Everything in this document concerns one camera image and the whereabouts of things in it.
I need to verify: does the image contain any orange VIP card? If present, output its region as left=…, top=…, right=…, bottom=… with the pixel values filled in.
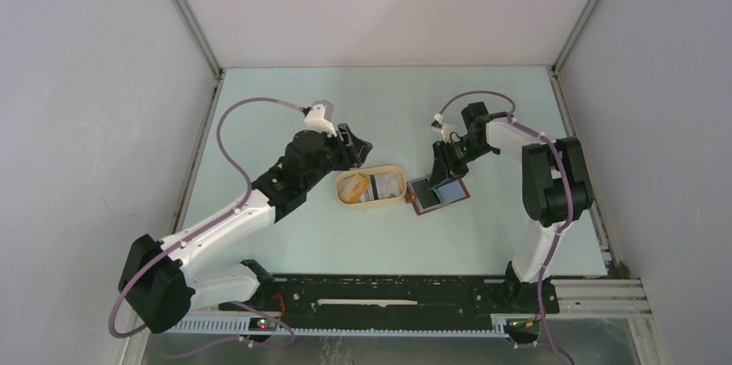
left=339, top=173, right=371, bottom=205

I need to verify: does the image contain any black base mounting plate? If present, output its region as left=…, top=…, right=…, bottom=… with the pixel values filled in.
left=245, top=274, right=559, bottom=331

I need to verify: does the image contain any aluminium frame rail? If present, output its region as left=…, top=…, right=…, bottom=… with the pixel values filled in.
left=132, top=276, right=653, bottom=337

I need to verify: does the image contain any beige plastic card tray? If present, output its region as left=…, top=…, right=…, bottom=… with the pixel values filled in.
left=335, top=165, right=407, bottom=210

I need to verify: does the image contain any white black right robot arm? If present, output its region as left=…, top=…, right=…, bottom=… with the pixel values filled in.
left=421, top=102, right=594, bottom=312

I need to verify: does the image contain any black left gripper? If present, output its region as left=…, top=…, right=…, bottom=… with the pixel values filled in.
left=302, top=123, right=371, bottom=191

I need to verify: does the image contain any stack of white cards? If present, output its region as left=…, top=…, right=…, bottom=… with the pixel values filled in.
left=360, top=173, right=401, bottom=203

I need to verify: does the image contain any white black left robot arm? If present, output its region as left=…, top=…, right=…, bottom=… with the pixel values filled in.
left=108, top=100, right=373, bottom=338

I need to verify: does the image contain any brown leather card holder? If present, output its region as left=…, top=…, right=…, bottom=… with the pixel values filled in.
left=405, top=177, right=470, bottom=216

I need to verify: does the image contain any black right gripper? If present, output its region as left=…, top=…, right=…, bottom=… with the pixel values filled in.
left=427, top=136, right=494, bottom=189

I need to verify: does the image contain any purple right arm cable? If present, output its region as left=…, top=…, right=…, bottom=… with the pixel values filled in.
left=432, top=91, right=576, bottom=365

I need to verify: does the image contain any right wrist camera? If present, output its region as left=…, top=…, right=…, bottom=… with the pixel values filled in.
left=430, top=113, right=457, bottom=142

